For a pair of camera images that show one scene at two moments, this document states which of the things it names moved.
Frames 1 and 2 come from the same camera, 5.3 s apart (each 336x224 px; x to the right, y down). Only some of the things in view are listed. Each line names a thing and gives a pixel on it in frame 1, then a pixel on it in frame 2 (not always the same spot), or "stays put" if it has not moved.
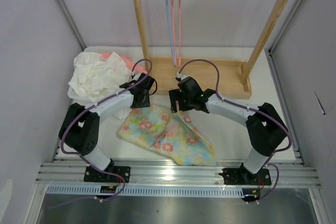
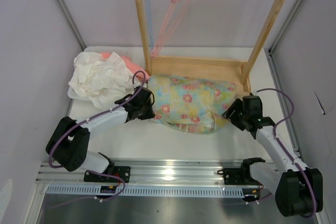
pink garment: [129, 63] stays put
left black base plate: [91, 174] stays put
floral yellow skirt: [171, 133] to [192, 105]
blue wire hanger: [167, 3] to [148, 13]
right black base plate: [241, 176] stays put
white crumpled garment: [98, 77] stays put
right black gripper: [176, 95] to [237, 105]
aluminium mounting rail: [178, 175] stays put
